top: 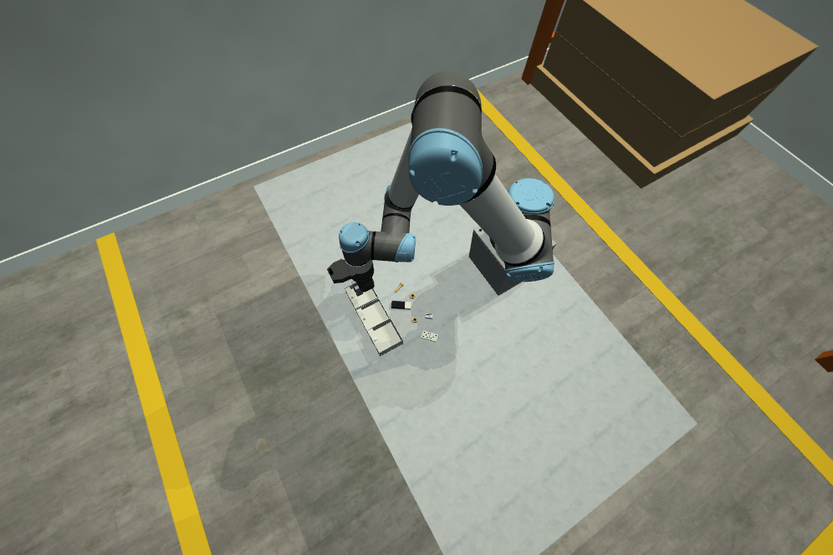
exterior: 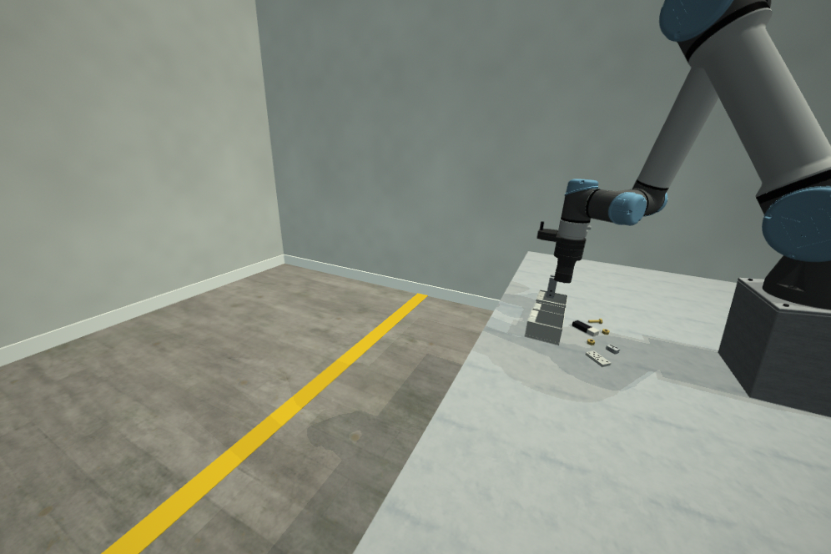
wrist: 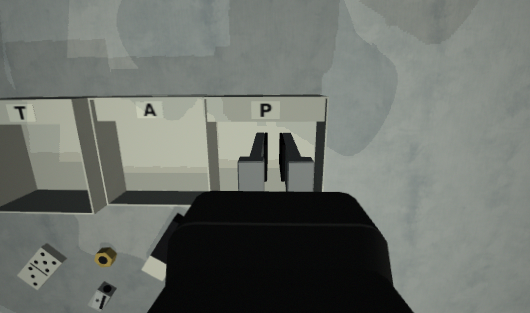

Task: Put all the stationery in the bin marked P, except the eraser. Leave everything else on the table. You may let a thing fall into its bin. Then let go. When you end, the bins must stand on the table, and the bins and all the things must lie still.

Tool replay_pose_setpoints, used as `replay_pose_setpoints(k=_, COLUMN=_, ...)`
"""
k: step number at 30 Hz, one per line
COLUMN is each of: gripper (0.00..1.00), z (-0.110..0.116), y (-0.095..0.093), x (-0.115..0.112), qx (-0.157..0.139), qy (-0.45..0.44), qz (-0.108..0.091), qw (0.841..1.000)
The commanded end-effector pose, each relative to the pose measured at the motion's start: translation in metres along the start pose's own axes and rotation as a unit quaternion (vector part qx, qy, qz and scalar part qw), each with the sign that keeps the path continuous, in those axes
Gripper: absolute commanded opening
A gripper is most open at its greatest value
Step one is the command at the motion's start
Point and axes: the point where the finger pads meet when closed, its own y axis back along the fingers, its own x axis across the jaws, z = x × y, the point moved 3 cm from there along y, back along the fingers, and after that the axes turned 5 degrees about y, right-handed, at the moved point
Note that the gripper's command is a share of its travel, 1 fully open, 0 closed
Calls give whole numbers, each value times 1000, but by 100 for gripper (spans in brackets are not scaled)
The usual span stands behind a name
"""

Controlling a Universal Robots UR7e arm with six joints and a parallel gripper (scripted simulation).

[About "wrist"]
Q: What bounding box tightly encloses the brass hex nut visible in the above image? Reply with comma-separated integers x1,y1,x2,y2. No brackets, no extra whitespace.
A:
94,247,117,267

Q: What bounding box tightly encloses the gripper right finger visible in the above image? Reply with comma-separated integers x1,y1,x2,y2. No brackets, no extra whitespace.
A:
279,133,315,192

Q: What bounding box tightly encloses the white domino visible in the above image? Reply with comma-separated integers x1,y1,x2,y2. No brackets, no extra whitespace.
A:
17,243,67,290

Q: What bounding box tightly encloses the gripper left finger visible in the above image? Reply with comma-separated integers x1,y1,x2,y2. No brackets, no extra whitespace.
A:
237,133,268,191

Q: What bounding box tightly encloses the beige three-compartment bin rack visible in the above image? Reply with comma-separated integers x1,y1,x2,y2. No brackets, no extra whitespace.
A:
0,94,329,215

